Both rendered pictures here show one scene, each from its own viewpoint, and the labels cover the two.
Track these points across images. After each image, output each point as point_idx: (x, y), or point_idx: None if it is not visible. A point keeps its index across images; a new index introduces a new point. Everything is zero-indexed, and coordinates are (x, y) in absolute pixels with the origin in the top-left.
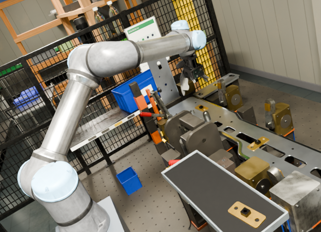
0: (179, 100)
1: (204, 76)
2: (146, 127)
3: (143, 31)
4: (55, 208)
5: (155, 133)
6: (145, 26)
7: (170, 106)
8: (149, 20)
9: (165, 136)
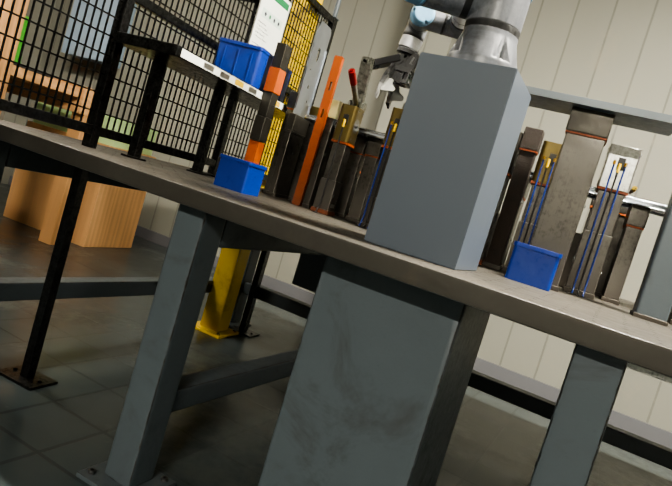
0: (306, 125)
1: (394, 97)
2: (207, 144)
3: (275, 8)
4: (523, 1)
5: (260, 145)
6: (281, 4)
7: (298, 122)
8: (286, 3)
9: (348, 128)
